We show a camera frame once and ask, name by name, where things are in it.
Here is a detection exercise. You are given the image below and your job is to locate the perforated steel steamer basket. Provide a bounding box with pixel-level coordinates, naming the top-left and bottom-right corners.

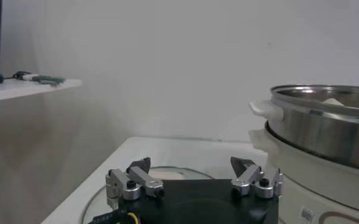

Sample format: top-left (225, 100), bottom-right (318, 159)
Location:
top-left (249, 84), bottom-right (359, 173)

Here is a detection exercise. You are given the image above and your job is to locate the white electric cooker base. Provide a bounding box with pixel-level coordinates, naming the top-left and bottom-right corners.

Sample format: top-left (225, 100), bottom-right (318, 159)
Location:
top-left (248, 121), bottom-right (359, 224)

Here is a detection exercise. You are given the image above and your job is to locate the white side table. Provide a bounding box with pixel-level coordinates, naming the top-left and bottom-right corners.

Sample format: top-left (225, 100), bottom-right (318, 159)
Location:
top-left (0, 78), bottom-right (83, 104)

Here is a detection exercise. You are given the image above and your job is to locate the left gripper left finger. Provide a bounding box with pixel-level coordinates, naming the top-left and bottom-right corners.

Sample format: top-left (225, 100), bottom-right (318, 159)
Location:
top-left (105, 156), bottom-right (165, 210)

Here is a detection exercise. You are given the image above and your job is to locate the round glass pot lid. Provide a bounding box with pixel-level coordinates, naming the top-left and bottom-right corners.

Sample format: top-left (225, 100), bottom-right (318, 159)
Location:
top-left (81, 166), bottom-right (217, 224)

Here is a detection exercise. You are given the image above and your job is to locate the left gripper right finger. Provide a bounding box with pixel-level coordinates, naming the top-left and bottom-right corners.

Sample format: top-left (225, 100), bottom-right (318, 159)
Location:
top-left (230, 156), bottom-right (284, 200)

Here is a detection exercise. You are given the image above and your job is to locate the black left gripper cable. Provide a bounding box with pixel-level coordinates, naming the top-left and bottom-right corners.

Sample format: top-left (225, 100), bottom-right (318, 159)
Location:
top-left (87, 208), bottom-right (141, 224)

